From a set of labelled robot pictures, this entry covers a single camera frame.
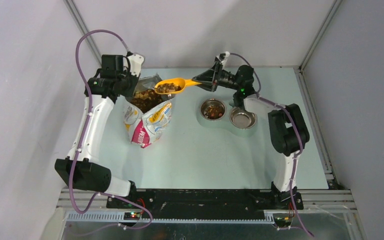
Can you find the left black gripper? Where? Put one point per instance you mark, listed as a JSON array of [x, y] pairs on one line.
[[129, 93]]

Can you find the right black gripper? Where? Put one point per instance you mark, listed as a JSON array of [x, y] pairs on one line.
[[206, 78]]

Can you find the yellow plastic scoop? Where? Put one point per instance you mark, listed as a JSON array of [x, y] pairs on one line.
[[184, 83]]

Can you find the pet food bag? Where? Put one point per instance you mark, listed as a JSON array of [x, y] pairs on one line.
[[144, 129]]

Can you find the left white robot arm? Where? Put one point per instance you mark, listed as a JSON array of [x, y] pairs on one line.
[[81, 168]]

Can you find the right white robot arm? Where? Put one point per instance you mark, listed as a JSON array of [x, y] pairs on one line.
[[288, 131]]

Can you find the pet food kibble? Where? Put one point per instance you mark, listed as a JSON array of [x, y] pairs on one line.
[[146, 100]]

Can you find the left steel bowl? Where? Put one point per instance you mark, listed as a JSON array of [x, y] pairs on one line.
[[208, 102]]

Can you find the steel bowl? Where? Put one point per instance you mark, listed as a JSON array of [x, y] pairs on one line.
[[242, 119], [208, 102]]

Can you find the kibble in left bowl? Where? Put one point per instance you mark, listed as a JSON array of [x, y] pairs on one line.
[[213, 111]]

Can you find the pale green bowl tray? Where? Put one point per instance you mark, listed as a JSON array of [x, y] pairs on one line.
[[224, 123]]

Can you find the kibble in yellow scoop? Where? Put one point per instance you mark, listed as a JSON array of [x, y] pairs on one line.
[[167, 88]]

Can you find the right steel bowl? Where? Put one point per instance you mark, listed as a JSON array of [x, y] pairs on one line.
[[242, 119]]

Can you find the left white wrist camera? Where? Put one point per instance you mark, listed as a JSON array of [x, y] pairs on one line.
[[135, 62]]

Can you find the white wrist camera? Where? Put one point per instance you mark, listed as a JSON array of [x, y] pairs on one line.
[[222, 58], [135, 62]]

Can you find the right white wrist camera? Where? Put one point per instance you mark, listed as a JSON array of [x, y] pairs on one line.
[[222, 58]]

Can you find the left aluminium frame post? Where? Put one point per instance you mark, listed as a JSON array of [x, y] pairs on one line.
[[83, 28]]

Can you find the aluminium frame post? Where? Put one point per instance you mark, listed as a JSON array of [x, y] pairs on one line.
[[320, 33], [83, 28]]

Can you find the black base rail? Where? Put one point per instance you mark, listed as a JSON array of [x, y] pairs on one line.
[[214, 204]]

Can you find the right aluminium frame post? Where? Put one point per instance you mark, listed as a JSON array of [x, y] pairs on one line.
[[320, 33]]

